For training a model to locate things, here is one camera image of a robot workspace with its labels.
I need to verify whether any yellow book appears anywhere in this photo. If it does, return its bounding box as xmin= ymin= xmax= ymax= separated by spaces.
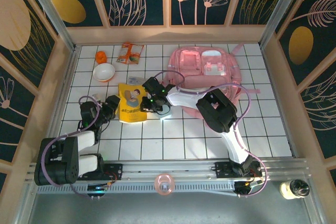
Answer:
xmin=117 ymin=82 xmax=148 ymax=124

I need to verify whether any clear plastic pouch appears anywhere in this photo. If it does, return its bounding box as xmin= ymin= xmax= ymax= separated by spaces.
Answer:
xmin=127 ymin=75 xmax=145 ymax=86

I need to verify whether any pink backpack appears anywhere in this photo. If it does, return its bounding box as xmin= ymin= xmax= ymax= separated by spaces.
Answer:
xmin=162 ymin=42 xmax=261 ymax=120

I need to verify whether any orange snack bag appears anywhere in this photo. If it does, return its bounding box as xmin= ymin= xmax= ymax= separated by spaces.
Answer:
xmin=116 ymin=41 xmax=145 ymax=66

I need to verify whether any white orange bowl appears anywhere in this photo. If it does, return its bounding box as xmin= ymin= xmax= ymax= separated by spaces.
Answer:
xmin=92 ymin=62 xmax=116 ymax=83

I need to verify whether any small orange plastic cup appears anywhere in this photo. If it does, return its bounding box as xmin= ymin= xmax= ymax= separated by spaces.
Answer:
xmin=94 ymin=50 xmax=108 ymax=64

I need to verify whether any black controller board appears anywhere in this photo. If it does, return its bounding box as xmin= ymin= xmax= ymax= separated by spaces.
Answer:
xmin=87 ymin=184 xmax=110 ymax=200
xmin=234 ymin=180 xmax=263 ymax=198

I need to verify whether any white bottle black lid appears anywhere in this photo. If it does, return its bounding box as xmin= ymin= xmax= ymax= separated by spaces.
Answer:
xmin=279 ymin=179 xmax=310 ymax=200

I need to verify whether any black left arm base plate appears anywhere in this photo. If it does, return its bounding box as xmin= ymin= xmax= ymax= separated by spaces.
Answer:
xmin=75 ymin=163 xmax=124 ymax=182

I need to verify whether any aluminium mounting rail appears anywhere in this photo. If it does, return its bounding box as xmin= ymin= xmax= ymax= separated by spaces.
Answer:
xmin=26 ymin=157 xmax=309 ymax=183

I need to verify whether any pink tape ring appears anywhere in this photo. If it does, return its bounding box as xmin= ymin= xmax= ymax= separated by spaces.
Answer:
xmin=154 ymin=173 xmax=176 ymax=196

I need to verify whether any grey slotted cable duct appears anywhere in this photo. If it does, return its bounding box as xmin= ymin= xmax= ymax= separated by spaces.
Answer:
xmin=36 ymin=183 xmax=237 ymax=195

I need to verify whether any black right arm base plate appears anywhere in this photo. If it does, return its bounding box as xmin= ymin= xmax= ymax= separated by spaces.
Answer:
xmin=209 ymin=161 xmax=263 ymax=180

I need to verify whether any aluminium frame post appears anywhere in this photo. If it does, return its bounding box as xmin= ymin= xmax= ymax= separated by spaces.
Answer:
xmin=22 ymin=0 xmax=77 ymax=52
xmin=258 ymin=0 xmax=307 ymax=49

